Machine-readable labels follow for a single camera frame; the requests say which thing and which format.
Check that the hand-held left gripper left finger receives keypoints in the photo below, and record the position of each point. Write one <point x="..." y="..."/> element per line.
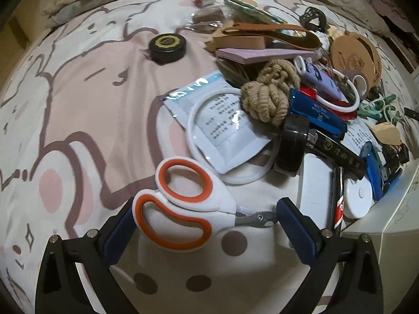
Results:
<point x="118" y="232"/>

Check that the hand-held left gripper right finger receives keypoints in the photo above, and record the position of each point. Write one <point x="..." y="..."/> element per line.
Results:
<point x="298" y="230"/>

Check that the orange and white scissors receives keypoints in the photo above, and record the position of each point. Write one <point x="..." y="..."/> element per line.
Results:
<point x="183" y="209"/>

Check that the white storage box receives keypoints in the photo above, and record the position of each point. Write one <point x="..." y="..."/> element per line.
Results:
<point x="392" y="222"/>

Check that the white rectangular box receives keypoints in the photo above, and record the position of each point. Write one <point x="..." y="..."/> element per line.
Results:
<point x="316" y="186"/>

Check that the white round tape measure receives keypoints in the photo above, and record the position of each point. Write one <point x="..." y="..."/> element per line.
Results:
<point x="358" y="200"/>

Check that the black round tin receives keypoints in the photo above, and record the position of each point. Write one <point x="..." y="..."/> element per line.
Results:
<point x="167" y="47"/>
<point x="293" y="147"/>

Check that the black case with gold print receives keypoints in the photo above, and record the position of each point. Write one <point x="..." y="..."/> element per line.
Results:
<point x="338" y="150"/>

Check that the blue plastic clip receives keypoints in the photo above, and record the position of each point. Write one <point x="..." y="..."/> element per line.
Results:
<point x="373" y="166"/>

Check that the cartoon printed bed blanket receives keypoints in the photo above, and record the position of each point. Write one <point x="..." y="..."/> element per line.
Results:
<point x="81" y="121"/>

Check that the blue stapler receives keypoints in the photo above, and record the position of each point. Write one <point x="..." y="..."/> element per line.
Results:
<point x="317" y="115"/>

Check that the face mask packet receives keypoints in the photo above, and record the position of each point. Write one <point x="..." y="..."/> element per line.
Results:
<point x="212" y="121"/>

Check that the bundle of green clothespins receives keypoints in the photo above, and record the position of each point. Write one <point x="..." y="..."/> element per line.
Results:
<point x="378" y="108"/>

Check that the purple rectangular device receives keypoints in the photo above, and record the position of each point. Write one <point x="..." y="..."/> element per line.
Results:
<point x="319" y="78"/>

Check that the round cork coaster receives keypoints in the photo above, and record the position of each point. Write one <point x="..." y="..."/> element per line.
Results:
<point x="355" y="60"/>

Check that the pink notepad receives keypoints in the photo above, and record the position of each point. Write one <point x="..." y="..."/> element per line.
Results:
<point x="248" y="54"/>

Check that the brown rectangular block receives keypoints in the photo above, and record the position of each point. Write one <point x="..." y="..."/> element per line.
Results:
<point x="242" y="43"/>

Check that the black hair claw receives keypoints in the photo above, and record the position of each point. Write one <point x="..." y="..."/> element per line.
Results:
<point x="313" y="16"/>

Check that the teal patterned pouch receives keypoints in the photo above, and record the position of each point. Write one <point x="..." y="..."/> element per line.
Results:
<point x="250" y="6"/>

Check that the brown item in clear wrap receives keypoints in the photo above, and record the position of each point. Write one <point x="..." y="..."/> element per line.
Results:
<point x="206" y="18"/>

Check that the wooden bedside shelf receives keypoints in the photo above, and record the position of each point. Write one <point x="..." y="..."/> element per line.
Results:
<point x="19" y="9"/>

